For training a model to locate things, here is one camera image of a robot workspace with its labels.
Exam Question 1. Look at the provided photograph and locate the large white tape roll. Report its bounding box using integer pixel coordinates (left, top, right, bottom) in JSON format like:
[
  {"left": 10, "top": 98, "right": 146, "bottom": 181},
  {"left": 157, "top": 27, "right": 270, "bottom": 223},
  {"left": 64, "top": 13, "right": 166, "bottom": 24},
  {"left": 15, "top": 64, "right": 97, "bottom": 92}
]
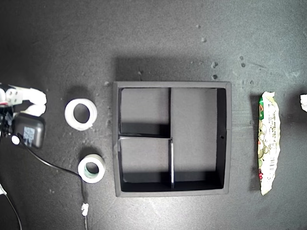
[{"left": 64, "top": 98, "right": 98, "bottom": 131}]

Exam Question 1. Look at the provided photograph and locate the green white snack bar wrapper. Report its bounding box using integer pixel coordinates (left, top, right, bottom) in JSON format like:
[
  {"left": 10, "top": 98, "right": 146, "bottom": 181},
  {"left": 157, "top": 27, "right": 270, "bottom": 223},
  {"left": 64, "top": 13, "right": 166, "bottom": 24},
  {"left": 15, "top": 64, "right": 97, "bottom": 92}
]
[{"left": 257, "top": 91, "right": 281, "bottom": 196}]

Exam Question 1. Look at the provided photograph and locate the small white tape roll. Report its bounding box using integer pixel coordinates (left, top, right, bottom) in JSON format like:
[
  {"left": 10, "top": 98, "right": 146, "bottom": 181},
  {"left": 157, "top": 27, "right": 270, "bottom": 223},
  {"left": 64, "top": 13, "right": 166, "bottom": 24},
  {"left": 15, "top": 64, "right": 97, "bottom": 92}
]
[{"left": 78, "top": 153, "right": 106, "bottom": 184}]

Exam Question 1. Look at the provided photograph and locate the black tray with wells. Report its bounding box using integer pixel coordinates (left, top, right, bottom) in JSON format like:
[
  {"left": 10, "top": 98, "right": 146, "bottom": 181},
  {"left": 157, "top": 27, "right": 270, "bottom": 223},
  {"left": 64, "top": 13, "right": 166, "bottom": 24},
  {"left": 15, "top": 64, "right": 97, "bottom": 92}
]
[{"left": 112, "top": 80, "right": 232, "bottom": 197}]

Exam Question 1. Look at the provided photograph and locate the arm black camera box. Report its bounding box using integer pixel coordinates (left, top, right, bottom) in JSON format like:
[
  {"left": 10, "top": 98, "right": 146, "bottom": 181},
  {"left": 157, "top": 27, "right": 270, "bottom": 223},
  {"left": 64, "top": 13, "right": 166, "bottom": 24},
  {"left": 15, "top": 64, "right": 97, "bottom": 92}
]
[{"left": 11, "top": 112, "right": 46, "bottom": 150}]

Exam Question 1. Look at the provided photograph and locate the black camera cable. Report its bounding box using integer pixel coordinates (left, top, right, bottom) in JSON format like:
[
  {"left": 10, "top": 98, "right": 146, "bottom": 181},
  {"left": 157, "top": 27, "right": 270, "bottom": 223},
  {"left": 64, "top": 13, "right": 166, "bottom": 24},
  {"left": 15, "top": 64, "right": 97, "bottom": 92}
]
[{"left": 16, "top": 133, "right": 88, "bottom": 230}]

